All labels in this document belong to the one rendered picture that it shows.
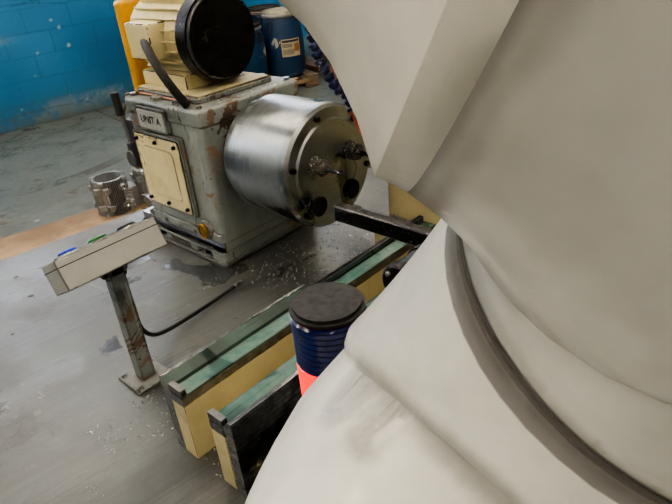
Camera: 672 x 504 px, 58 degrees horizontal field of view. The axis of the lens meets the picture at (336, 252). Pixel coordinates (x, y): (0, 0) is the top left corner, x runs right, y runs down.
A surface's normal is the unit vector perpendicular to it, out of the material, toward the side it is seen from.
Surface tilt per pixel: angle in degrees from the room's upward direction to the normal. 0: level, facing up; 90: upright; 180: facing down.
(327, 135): 90
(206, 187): 89
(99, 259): 63
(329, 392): 29
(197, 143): 89
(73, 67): 90
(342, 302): 0
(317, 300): 0
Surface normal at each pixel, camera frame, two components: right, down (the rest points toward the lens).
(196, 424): 0.74, 0.27
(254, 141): -0.59, -0.17
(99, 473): -0.09, -0.87
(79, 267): 0.62, -0.15
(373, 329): -0.84, -0.45
